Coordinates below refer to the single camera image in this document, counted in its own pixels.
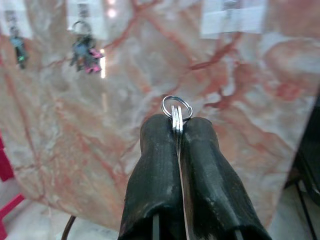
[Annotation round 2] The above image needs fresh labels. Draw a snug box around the marble pattern board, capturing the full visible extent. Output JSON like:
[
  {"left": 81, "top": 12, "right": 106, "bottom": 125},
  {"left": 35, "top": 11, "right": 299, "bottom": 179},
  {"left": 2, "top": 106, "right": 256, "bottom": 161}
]
[{"left": 0, "top": 0, "right": 320, "bottom": 230}]

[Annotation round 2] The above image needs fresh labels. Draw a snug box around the key bunch with pink tag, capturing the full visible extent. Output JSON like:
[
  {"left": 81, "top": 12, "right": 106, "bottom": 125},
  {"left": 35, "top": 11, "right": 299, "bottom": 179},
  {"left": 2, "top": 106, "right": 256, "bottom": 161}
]
[{"left": 66, "top": 19, "right": 105, "bottom": 75}]

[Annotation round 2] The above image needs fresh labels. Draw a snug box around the key bunch with green tag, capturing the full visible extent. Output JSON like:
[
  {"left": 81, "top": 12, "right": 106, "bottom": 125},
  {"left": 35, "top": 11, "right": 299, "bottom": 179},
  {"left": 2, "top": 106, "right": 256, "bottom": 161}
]
[{"left": 9, "top": 26, "right": 30, "bottom": 70}]

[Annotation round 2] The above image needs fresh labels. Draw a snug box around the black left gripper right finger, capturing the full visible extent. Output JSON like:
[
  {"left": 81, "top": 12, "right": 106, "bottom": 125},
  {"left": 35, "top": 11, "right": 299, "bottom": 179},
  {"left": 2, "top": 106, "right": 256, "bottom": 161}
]
[{"left": 179, "top": 118, "right": 274, "bottom": 240}]

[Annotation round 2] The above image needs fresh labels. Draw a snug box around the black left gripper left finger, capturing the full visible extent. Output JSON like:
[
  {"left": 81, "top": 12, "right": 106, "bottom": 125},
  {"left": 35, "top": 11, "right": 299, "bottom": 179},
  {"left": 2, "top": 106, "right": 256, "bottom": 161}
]
[{"left": 116, "top": 114, "right": 188, "bottom": 240}]

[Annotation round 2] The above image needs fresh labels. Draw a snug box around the silver key ring with keys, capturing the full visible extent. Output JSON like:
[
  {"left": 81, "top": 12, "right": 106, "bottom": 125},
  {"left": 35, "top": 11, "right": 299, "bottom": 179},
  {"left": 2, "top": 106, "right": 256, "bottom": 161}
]
[{"left": 161, "top": 94, "right": 194, "bottom": 142}]

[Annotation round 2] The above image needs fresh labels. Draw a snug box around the white adhesive hook plate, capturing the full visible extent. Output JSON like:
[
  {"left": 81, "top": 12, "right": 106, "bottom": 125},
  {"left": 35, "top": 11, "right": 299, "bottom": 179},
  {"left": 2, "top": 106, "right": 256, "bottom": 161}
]
[
  {"left": 65, "top": 0, "right": 111, "bottom": 40},
  {"left": 0, "top": 0, "right": 34, "bottom": 39},
  {"left": 200, "top": 0, "right": 266, "bottom": 40}
]

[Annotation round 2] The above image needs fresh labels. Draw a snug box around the red plastic stool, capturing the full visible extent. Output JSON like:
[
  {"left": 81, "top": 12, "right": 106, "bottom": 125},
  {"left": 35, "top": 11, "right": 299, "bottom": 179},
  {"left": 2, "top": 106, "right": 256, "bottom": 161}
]
[{"left": 0, "top": 131, "right": 26, "bottom": 235}]

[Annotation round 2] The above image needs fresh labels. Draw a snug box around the black metal board leg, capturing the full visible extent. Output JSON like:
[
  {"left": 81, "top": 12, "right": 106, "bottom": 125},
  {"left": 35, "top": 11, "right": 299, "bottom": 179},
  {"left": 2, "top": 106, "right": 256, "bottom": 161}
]
[{"left": 60, "top": 214, "right": 77, "bottom": 240}]

